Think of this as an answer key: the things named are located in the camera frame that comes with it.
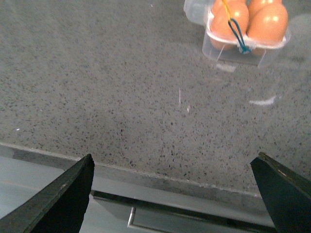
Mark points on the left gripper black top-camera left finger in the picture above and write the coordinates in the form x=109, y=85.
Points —
x=59, y=207

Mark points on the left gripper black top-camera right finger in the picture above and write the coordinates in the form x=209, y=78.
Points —
x=286, y=195

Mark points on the clear plastic egg box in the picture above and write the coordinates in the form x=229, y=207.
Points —
x=216, y=49

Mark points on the brown egg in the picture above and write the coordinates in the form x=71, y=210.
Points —
x=218, y=4
x=269, y=25
x=219, y=26
x=255, y=6

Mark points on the yellow rubber band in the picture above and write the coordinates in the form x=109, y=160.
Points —
x=227, y=10

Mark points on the metal drawer handle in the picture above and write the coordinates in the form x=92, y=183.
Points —
x=149, y=217

